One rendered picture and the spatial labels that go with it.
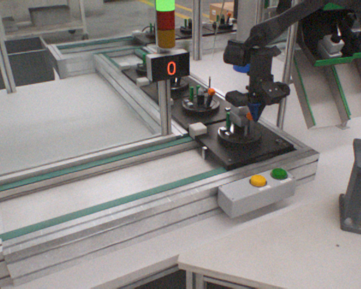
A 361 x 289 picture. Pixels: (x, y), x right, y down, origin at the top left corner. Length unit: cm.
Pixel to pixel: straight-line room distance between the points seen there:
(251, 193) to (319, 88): 51
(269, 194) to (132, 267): 40
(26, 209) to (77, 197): 13
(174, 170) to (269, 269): 40
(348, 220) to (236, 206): 30
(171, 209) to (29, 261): 35
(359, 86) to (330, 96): 14
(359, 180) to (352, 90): 48
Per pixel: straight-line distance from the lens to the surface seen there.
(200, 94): 136
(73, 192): 109
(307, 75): 133
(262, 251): 97
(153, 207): 93
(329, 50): 120
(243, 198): 97
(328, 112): 131
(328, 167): 132
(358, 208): 105
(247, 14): 202
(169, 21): 106
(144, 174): 112
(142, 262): 94
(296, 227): 105
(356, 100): 141
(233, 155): 111
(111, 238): 94
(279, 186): 102
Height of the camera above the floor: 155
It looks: 31 degrees down
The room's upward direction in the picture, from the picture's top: 1 degrees counter-clockwise
